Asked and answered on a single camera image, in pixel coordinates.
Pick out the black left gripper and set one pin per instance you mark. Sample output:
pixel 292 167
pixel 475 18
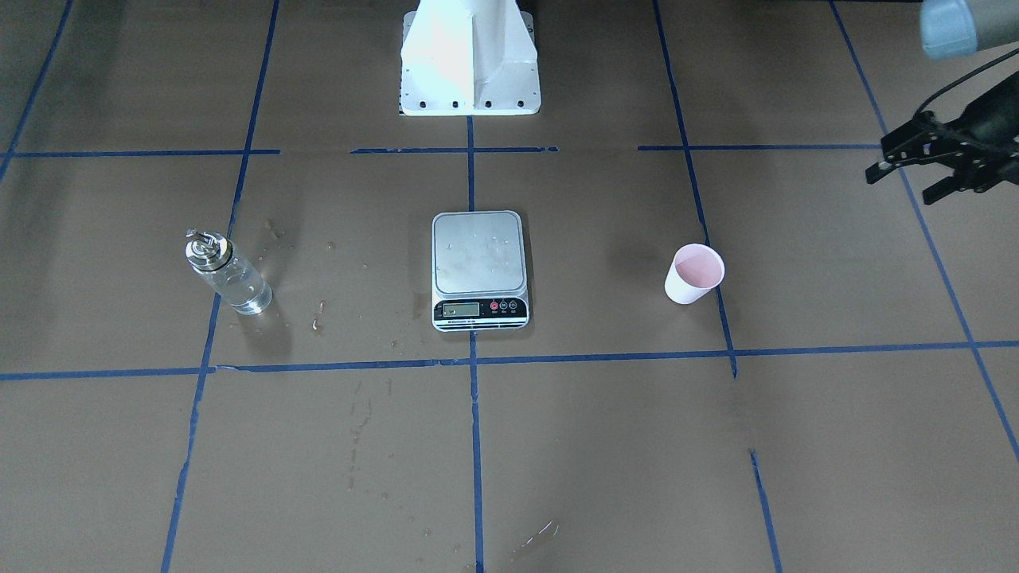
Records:
pixel 993 119

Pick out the pink paper cup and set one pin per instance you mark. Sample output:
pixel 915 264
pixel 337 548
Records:
pixel 695 270

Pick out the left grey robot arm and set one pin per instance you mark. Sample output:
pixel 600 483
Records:
pixel 951 29

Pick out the silver digital kitchen scale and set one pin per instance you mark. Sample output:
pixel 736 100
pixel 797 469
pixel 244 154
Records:
pixel 479 276

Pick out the clear glass sauce bottle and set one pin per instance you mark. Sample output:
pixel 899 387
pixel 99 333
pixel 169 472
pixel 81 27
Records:
pixel 216 260

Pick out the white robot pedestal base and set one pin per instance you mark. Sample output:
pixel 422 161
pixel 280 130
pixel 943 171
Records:
pixel 469 58

